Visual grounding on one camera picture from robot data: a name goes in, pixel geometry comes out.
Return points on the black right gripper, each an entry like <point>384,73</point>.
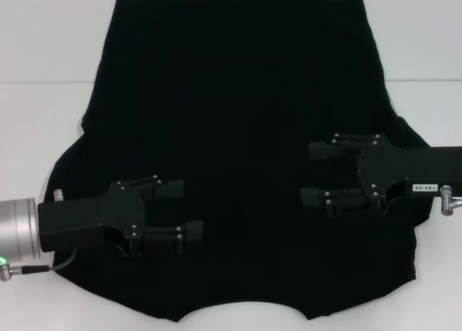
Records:
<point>390,168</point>

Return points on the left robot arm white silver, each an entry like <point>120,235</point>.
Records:
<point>19,224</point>

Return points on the black shirt with FREE print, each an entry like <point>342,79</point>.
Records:
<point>234,93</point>

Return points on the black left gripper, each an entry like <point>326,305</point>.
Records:
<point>83,219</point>

